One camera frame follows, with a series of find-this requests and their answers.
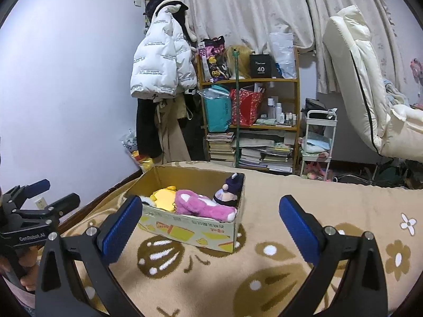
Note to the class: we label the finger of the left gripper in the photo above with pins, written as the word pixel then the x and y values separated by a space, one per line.
pixel 14 198
pixel 52 213

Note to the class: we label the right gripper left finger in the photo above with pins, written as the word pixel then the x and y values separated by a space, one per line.
pixel 59 288

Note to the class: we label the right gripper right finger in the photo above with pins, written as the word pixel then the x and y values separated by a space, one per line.
pixel 363 287

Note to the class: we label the white fluffy bee plush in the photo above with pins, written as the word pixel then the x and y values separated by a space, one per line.
pixel 147 200

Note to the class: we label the yellow plush toy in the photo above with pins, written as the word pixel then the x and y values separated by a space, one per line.
pixel 164 199

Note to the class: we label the pink plush toy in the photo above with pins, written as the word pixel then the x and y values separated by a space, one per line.
pixel 190 203

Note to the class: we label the person's left hand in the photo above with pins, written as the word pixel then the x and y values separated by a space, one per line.
pixel 29 262

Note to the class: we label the plastic bag with toys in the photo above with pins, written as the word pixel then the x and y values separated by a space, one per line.
pixel 129 142

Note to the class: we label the beige patterned carpet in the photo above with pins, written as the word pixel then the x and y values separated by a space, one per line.
pixel 264 271

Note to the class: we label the open cardboard box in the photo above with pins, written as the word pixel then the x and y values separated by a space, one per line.
pixel 204 233

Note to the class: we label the beige coat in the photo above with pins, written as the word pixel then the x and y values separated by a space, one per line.
pixel 170 135

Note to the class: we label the white rolling cart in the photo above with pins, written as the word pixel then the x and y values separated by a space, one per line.
pixel 316 145

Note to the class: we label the stack of books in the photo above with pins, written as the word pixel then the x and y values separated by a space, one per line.
pixel 221 146

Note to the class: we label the white puffer jacket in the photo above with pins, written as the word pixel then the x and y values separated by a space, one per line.
pixel 162 63

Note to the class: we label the teal bag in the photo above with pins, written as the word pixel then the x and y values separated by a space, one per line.
pixel 218 107

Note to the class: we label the wooden shelf unit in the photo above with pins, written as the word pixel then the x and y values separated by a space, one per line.
pixel 270 144

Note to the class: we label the red gift bag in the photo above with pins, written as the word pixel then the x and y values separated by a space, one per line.
pixel 249 106

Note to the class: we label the green pole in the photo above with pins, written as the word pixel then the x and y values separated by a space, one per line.
pixel 235 54

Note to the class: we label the black box with 40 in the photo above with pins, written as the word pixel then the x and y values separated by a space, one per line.
pixel 260 66

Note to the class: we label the floral curtain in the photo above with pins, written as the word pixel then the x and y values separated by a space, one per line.
pixel 250 22

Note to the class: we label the wall socket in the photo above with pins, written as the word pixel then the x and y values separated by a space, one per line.
pixel 41 203

